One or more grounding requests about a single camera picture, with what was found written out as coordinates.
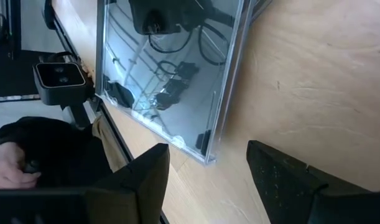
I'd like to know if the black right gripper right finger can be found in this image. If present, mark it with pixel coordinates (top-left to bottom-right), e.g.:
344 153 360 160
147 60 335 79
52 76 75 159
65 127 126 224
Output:
246 139 369 224

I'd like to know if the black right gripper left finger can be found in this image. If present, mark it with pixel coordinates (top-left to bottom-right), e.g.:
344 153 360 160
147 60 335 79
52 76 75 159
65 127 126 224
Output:
93 143 171 224

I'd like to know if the clear black jewel case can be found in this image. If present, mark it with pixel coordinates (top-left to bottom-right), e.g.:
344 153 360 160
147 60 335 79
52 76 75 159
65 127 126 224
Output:
95 0 256 166

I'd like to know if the person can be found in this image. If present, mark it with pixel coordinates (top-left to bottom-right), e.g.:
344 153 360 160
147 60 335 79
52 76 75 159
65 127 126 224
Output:
0 114 130 190

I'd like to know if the person's hand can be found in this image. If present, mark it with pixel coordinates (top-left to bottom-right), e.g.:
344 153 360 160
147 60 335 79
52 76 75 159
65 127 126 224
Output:
0 141 42 190

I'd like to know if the black stereo camera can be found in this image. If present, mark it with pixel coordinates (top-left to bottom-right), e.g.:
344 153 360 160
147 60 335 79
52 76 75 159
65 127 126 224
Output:
32 61 96 128

